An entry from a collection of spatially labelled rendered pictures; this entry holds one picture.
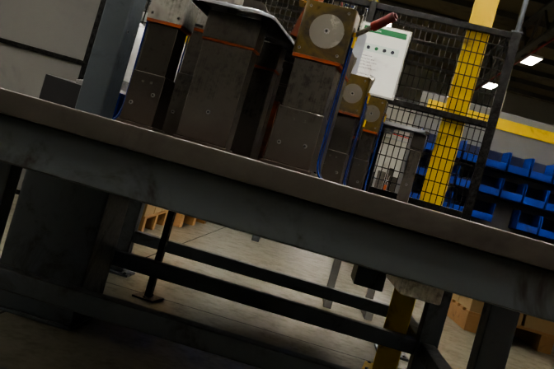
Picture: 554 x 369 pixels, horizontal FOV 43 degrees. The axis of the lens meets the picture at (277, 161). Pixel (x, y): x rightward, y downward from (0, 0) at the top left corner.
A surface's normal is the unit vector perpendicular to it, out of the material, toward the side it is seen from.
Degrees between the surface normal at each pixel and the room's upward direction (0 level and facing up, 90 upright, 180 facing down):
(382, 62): 90
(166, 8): 90
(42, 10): 90
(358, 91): 90
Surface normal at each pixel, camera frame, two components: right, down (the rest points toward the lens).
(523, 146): -0.06, -0.04
